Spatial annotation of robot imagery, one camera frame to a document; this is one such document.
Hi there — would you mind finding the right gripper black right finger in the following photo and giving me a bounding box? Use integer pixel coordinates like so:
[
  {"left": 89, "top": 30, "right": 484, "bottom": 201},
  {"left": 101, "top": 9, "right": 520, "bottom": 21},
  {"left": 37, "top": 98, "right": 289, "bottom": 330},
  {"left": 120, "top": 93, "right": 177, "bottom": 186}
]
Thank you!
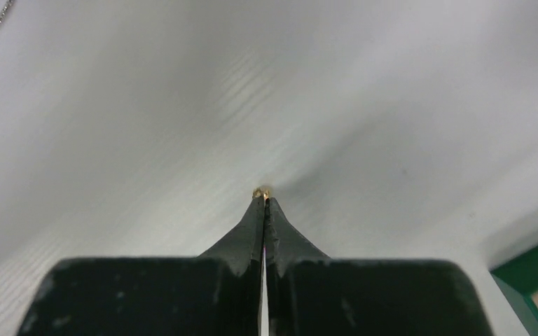
[{"left": 264, "top": 198, "right": 492, "bottom": 335}]

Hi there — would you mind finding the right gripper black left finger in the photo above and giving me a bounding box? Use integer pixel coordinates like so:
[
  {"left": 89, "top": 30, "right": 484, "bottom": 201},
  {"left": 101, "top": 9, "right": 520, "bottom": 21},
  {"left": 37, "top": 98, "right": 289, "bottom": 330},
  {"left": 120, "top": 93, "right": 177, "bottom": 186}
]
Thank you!
[{"left": 18, "top": 197, "right": 265, "bottom": 335}]

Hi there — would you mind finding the gold earring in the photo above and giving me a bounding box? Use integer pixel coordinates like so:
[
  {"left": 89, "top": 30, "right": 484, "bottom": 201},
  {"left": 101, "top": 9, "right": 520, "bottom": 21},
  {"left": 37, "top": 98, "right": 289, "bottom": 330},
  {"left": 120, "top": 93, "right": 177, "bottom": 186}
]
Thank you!
[{"left": 252, "top": 185, "right": 273, "bottom": 200}]

